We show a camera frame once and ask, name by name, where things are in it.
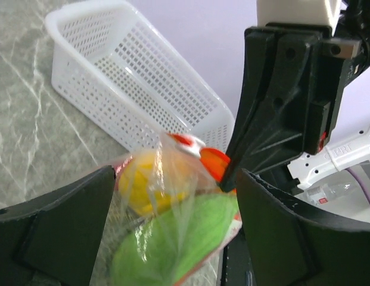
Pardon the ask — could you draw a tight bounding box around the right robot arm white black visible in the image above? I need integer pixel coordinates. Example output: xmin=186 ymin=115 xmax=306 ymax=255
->
xmin=220 ymin=1 xmax=370 ymax=191

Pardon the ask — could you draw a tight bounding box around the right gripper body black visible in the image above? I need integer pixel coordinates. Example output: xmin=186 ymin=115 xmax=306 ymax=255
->
xmin=304 ymin=25 xmax=360 ymax=155

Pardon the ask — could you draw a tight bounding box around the white plastic basket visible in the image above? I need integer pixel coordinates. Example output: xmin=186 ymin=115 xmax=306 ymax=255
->
xmin=45 ymin=1 xmax=235 ymax=151

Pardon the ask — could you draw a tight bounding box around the clear plastic bottle red label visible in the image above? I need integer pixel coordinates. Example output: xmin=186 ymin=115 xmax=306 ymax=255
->
xmin=303 ymin=183 xmax=359 ymax=206

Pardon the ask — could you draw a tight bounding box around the yellow pear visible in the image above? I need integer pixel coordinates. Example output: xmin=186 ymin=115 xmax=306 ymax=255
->
xmin=117 ymin=149 xmax=191 ymax=216

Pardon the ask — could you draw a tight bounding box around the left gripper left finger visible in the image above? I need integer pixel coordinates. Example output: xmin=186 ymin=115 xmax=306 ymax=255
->
xmin=0 ymin=166 xmax=116 ymax=285

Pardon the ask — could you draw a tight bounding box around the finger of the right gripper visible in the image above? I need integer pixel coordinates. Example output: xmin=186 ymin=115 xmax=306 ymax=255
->
xmin=220 ymin=27 xmax=276 ymax=192
xmin=239 ymin=29 xmax=321 ymax=174

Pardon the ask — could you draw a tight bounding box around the green cucumber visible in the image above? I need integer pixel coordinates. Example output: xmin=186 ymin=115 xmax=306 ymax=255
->
xmin=110 ymin=193 xmax=238 ymax=285

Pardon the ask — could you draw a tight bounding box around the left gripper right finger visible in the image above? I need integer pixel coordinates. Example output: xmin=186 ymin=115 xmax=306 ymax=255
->
xmin=237 ymin=169 xmax=370 ymax=285

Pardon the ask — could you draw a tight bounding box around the clear zip bag orange zipper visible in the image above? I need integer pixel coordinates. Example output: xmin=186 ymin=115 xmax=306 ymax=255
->
xmin=90 ymin=133 xmax=242 ymax=285

